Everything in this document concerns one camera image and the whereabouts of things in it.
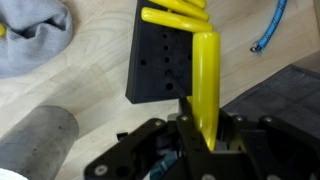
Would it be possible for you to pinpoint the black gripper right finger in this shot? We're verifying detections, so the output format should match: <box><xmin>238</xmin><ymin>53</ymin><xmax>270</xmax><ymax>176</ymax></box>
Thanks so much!
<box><xmin>218</xmin><ymin>109</ymin><xmax>320</xmax><ymax>180</ymax></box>

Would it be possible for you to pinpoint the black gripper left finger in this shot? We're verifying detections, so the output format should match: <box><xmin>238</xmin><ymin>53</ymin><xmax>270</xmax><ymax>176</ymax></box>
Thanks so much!
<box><xmin>84</xmin><ymin>98</ymin><xmax>214</xmax><ymax>180</ymax></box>

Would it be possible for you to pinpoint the black wedge tool stand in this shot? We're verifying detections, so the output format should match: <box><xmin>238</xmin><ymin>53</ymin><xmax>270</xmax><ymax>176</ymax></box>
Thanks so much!
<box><xmin>126</xmin><ymin>0</ymin><xmax>192</xmax><ymax>104</ymax></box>

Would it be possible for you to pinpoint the black foam panel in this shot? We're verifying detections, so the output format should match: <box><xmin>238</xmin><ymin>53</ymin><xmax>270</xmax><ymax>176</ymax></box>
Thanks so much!
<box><xmin>222</xmin><ymin>65</ymin><xmax>320</xmax><ymax>139</ymax></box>

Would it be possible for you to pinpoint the grey metal cylinder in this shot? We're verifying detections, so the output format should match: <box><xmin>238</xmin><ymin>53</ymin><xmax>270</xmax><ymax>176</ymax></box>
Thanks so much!
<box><xmin>0</xmin><ymin>106</ymin><xmax>79</xmax><ymax>180</ymax></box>

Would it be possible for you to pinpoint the grey white cloth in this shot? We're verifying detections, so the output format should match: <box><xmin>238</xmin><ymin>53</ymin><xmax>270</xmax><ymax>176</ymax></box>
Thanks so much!
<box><xmin>0</xmin><ymin>0</ymin><xmax>73</xmax><ymax>79</ymax></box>

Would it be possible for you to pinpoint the blue braided cable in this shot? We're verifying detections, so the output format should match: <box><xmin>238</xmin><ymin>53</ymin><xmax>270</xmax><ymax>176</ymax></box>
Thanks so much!
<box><xmin>250</xmin><ymin>0</ymin><xmax>288</xmax><ymax>54</ymax></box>

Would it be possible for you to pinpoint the yellow T-handle key in stand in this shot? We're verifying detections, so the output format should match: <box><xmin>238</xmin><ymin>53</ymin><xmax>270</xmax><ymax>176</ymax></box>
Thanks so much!
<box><xmin>141</xmin><ymin>7</ymin><xmax>213</xmax><ymax>33</ymax></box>

